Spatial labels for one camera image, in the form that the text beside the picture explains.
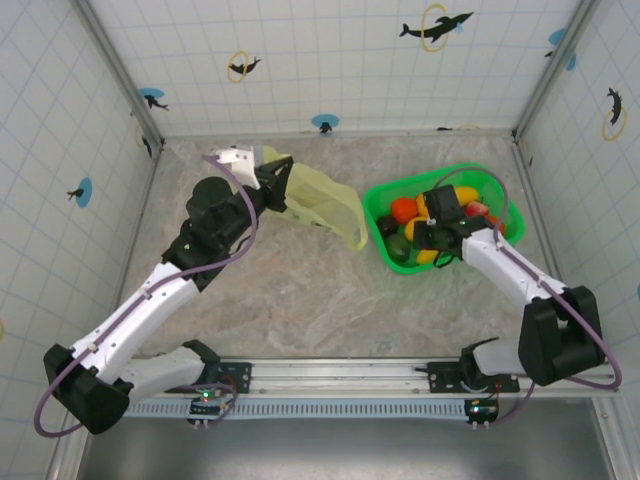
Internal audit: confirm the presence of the red-orange fake persimmon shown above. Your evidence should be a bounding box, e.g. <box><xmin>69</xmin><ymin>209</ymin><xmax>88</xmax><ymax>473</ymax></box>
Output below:
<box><xmin>390</xmin><ymin>197</ymin><xmax>419</xmax><ymax>224</ymax></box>

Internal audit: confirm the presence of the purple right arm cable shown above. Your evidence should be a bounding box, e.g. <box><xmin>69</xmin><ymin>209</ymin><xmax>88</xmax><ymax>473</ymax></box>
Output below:
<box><xmin>432</xmin><ymin>167</ymin><xmax>624</xmax><ymax>429</ymax></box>

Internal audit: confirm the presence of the aluminium corner post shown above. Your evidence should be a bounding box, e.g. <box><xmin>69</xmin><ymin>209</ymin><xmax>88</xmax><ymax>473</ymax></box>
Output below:
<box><xmin>73</xmin><ymin>0</ymin><xmax>167</xmax><ymax>154</ymax></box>
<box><xmin>512</xmin><ymin>0</ymin><xmax>604</xmax><ymax>144</ymax></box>

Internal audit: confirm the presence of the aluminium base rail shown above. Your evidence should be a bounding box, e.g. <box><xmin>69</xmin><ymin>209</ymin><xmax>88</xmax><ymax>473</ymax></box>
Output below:
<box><xmin>127</xmin><ymin>356</ymin><xmax>621</xmax><ymax>400</ymax></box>

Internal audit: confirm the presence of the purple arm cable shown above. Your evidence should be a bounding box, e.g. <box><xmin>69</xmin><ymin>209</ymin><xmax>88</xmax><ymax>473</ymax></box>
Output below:
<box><xmin>432</xmin><ymin>167</ymin><xmax>624</xmax><ymax>429</ymax></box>
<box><xmin>33</xmin><ymin>153</ymin><xmax>261</xmax><ymax>439</ymax></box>

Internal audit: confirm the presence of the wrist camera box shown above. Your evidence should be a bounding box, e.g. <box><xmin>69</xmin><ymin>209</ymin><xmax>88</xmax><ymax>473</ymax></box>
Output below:
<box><xmin>424</xmin><ymin>184</ymin><xmax>464</xmax><ymax>225</ymax></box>
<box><xmin>208</xmin><ymin>146</ymin><xmax>264</xmax><ymax>191</ymax></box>

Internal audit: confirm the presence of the yellow-green avocado print bag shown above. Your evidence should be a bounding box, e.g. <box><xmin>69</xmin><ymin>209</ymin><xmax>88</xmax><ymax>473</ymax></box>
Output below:
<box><xmin>257</xmin><ymin>144</ymin><xmax>370</xmax><ymax>252</ymax></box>

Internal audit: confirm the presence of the yellow fake lemon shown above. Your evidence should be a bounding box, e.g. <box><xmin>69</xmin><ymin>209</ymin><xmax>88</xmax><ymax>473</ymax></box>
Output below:
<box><xmin>403</xmin><ymin>216</ymin><xmax>430</xmax><ymax>242</ymax></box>

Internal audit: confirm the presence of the marbled plastic table cover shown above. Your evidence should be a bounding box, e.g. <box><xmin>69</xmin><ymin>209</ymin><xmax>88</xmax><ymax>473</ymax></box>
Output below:
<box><xmin>122</xmin><ymin>134</ymin><xmax>569</xmax><ymax>360</ymax></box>

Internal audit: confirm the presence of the green plastic basket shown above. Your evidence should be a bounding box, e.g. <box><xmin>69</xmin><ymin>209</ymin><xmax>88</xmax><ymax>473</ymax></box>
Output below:
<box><xmin>362</xmin><ymin>162</ymin><xmax>526</xmax><ymax>276</ymax></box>

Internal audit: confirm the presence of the grey slotted cable duct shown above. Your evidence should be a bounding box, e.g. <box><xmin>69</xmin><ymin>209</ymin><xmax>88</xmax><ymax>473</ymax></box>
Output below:
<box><xmin>124</xmin><ymin>398</ymin><xmax>474</xmax><ymax>420</ymax></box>

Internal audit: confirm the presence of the large dolphin ring sticker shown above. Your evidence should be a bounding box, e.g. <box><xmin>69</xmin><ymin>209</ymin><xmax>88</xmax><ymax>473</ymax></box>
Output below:
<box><xmin>398</xmin><ymin>3</ymin><xmax>475</xmax><ymax>54</ymax></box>

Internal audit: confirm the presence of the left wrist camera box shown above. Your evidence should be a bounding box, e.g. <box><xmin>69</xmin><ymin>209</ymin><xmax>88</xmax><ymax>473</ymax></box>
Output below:
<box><xmin>208</xmin><ymin>146</ymin><xmax>264</xmax><ymax>191</ymax></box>

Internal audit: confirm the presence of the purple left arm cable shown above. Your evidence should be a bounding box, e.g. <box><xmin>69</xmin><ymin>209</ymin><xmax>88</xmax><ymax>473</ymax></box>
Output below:
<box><xmin>33</xmin><ymin>153</ymin><xmax>261</xmax><ymax>439</ymax></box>

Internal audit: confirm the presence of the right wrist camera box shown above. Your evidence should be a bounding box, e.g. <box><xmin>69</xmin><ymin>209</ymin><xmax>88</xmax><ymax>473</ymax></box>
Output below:
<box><xmin>424</xmin><ymin>184</ymin><xmax>464</xmax><ymax>225</ymax></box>

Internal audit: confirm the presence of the aluminium back rail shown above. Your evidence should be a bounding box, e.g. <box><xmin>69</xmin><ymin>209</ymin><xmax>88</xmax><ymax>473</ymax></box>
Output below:
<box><xmin>162</xmin><ymin>128</ymin><xmax>516</xmax><ymax>139</ymax></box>

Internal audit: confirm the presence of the aluminium side rail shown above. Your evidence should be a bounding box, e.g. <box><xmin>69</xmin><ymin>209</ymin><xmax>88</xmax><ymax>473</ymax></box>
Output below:
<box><xmin>512</xmin><ymin>134</ymin><xmax>587</xmax><ymax>357</ymax></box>
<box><xmin>82</xmin><ymin>144</ymin><xmax>165</xmax><ymax>359</ymax></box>

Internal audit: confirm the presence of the green fake avocado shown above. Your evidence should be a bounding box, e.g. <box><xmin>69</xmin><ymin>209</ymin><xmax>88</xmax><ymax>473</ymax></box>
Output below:
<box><xmin>384</xmin><ymin>234</ymin><xmax>412</xmax><ymax>261</ymax></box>

